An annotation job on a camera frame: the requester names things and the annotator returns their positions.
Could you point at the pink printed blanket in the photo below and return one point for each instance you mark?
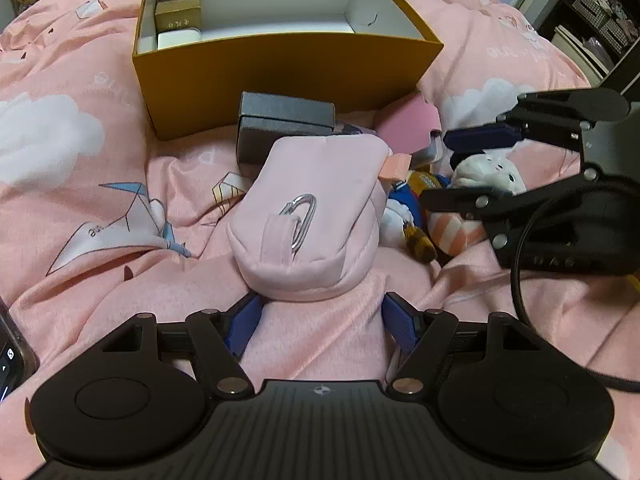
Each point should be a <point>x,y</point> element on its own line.
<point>75,185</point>

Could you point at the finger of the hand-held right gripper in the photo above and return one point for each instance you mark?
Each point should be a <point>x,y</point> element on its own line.
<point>450,201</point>
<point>480,137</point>

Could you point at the white plush dog black ears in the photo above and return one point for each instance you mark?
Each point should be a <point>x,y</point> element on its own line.
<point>487,172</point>

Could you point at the pink leather case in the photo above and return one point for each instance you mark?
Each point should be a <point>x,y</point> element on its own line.
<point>405,122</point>

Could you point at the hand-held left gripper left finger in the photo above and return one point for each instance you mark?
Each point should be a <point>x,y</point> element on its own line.
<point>242,327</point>

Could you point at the checkered storage basket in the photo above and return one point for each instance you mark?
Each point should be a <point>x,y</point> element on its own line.
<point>602,20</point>

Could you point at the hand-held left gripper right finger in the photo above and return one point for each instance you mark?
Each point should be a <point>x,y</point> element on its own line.
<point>400,327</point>

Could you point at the small gold box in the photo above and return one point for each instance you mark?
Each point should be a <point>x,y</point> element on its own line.
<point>177,12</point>

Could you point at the small white box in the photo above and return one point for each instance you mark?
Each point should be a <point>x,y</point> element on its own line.
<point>177,40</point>

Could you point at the dark storage shelf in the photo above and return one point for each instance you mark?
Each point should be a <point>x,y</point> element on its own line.
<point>625,70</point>

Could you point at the grey rectangular box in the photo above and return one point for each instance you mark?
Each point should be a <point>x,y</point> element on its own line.
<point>280,107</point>

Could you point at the brown plush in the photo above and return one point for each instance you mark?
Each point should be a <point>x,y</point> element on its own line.
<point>400,202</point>

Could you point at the pink fabric pouch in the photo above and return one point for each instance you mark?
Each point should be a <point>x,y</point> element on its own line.
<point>310,180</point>

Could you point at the yellow cardboard box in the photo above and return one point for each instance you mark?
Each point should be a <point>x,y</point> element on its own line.
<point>280,70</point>

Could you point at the smartphone in clear case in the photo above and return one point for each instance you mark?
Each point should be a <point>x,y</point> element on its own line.
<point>15,355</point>

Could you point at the silver carabiner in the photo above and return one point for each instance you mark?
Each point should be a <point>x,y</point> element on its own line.
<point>305,210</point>

